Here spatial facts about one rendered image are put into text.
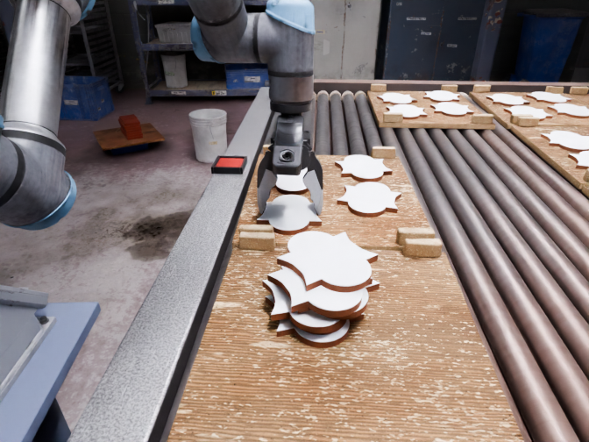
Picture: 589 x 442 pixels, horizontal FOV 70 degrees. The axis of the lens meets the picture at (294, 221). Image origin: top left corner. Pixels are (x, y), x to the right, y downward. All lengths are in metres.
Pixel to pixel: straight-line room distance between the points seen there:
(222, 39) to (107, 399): 0.51
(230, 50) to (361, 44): 4.70
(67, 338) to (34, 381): 0.07
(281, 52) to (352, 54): 4.70
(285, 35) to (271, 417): 0.53
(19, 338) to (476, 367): 0.59
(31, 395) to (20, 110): 0.42
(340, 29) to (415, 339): 4.91
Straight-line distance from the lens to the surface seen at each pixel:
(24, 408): 0.66
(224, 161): 1.07
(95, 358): 1.95
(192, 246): 0.77
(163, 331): 0.61
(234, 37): 0.70
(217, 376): 0.52
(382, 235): 0.76
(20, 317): 0.69
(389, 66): 5.54
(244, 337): 0.56
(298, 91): 0.71
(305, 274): 0.53
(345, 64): 5.40
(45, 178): 0.75
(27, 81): 0.83
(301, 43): 0.71
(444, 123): 1.40
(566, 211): 1.01
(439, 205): 0.92
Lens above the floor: 1.33
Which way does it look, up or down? 30 degrees down
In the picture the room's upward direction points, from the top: straight up
